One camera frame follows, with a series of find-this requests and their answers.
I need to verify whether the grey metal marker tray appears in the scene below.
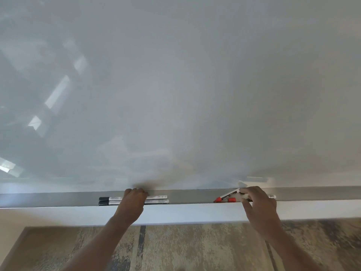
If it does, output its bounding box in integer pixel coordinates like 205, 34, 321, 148
0, 186, 361, 209

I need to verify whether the red-capped white marker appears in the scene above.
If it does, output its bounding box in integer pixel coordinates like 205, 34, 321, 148
213, 188, 241, 203
227, 195, 277, 203

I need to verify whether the person's left forearm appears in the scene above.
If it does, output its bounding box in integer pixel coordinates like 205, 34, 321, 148
63, 217, 139, 271

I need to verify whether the black-capped white marker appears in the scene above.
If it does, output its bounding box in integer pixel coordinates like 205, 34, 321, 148
98, 199, 170, 206
98, 195, 168, 201

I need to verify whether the person's right forearm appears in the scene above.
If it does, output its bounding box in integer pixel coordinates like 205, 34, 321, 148
252, 221, 324, 271

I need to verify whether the person's left hand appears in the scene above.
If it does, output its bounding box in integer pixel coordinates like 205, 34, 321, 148
113, 188, 149, 225

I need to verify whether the glossy white whiteboard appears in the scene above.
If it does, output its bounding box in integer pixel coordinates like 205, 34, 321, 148
0, 0, 361, 193

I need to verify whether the person's right hand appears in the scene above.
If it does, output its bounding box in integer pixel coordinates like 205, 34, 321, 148
239, 186, 278, 238

